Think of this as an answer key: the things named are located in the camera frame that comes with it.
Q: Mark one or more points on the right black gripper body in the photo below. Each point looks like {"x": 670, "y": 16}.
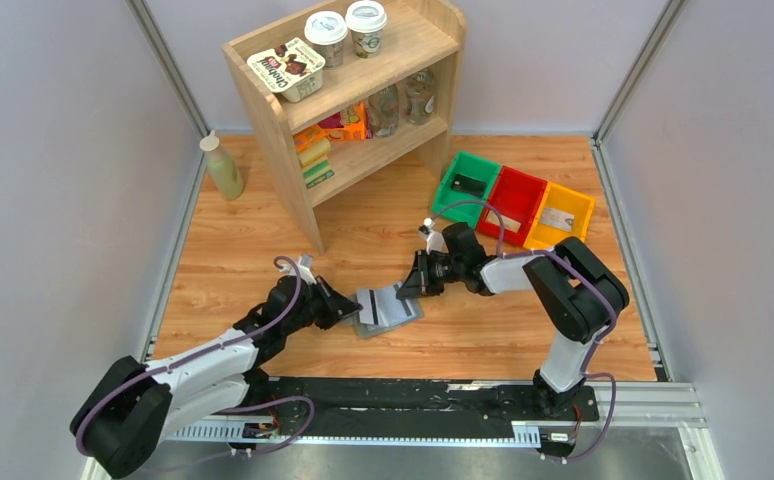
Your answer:
{"x": 427, "y": 273}

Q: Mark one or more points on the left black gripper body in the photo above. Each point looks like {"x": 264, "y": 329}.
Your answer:
{"x": 324, "y": 303}

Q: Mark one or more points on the white credit card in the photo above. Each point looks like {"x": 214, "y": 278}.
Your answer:
{"x": 380, "y": 307}

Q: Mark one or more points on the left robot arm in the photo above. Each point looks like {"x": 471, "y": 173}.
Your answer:
{"x": 135, "y": 405}

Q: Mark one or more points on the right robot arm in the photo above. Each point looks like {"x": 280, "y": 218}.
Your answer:
{"x": 581, "y": 296}

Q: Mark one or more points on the tan card in red bin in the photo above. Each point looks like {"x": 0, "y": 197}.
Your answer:
{"x": 510, "y": 224}

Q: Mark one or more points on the black card in green bin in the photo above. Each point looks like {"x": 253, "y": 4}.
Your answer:
{"x": 469, "y": 186}

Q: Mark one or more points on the silver card in yellow bin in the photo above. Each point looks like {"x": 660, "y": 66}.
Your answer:
{"x": 557, "y": 219}

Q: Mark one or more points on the green plastic bin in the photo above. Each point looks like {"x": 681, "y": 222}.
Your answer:
{"x": 472, "y": 166}

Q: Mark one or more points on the red plastic bin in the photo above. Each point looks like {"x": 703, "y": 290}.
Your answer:
{"x": 518, "y": 195}

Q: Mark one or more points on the yellow plastic bin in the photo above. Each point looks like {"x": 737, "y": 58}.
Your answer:
{"x": 565, "y": 199}

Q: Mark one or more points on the green squeeze bottle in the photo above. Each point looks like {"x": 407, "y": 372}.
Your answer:
{"x": 222, "y": 167}

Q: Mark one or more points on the stacked sponges pack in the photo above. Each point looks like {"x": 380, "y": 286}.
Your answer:
{"x": 313, "y": 146}

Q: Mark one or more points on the orange snack package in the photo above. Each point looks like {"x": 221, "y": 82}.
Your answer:
{"x": 349, "y": 124}

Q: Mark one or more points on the left clear glass jar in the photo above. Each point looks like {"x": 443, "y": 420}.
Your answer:
{"x": 383, "y": 111}

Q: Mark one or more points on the clear glass jar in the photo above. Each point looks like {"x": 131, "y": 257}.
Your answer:
{"x": 420, "y": 90}
{"x": 383, "y": 111}

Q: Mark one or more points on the right clear glass jar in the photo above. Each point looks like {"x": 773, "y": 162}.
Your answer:
{"x": 420, "y": 90}

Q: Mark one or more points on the wooden shelf unit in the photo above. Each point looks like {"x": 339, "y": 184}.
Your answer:
{"x": 418, "y": 34}

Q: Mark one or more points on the Chobani yogurt pack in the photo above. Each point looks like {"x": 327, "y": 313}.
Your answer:
{"x": 292, "y": 69}

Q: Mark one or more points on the right paper coffee cup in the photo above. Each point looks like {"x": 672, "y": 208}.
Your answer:
{"x": 366, "y": 21}

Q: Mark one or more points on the paper coffee cup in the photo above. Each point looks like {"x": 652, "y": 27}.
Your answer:
{"x": 366, "y": 21}
{"x": 326, "y": 31}

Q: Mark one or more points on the left paper coffee cup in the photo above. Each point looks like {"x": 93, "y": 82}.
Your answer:
{"x": 326, "y": 31}

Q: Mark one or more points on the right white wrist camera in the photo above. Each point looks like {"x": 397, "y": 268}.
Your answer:
{"x": 433, "y": 238}

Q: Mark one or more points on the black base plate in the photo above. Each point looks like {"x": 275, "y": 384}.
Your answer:
{"x": 409, "y": 408}

